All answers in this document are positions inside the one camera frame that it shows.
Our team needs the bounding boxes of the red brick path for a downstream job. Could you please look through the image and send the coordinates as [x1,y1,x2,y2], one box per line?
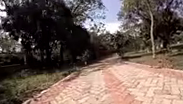
[0,45,183,104]

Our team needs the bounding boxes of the wood of dark trees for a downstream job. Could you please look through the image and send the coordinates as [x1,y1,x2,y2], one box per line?
[0,0,115,78]

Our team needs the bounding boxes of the pale stone kerb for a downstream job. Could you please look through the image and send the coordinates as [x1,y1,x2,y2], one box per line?
[0,68,87,104]
[122,52,183,88]

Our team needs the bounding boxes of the pale slender tree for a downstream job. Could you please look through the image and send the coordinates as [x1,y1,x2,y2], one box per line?
[115,0,183,62]

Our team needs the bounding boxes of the grass verge with leaves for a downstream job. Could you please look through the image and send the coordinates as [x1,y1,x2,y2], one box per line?
[0,62,87,104]

